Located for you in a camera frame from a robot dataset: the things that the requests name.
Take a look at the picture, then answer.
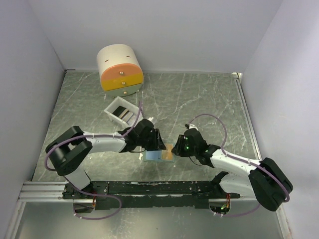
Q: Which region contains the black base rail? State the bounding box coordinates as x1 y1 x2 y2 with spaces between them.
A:
62 171 228 210

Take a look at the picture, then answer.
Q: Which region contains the gold VIP credit card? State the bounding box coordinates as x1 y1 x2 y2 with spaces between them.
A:
161 144 174 162

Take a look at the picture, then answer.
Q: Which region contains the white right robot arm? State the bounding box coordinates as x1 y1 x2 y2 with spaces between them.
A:
172 128 293 211

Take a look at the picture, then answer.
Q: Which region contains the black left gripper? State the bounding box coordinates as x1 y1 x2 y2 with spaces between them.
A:
138 128 167 151

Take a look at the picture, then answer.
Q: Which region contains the green card holder book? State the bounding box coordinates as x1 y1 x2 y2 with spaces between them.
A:
143 144 175 163

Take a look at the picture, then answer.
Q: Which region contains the round mini drawer cabinet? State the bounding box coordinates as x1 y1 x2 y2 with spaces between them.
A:
97 44 144 97

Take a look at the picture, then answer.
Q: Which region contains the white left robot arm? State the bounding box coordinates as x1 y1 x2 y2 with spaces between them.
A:
45 119 166 199

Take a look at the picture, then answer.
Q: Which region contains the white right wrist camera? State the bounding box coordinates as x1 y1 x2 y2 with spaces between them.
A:
185 124 198 130

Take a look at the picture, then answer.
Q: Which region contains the black credit card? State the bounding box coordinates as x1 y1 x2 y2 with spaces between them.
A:
112 106 129 119

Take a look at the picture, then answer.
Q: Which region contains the white card tray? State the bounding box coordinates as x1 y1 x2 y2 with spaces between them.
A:
104 97 139 128

